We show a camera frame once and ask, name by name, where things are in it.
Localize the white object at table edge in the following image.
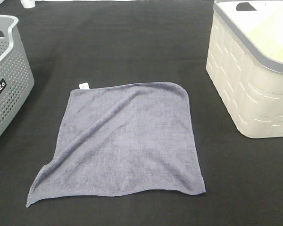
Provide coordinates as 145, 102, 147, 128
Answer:
21, 0, 36, 9

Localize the black table cloth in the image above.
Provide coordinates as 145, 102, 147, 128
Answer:
0, 0, 283, 226

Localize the white basket with grey rim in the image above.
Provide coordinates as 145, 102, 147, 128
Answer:
206, 0, 283, 138

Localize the grey perforated plastic basket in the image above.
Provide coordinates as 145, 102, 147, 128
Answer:
0, 15, 34, 136

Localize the grey-blue microfibre towel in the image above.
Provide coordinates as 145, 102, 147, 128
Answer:
26, 82, 206, 206

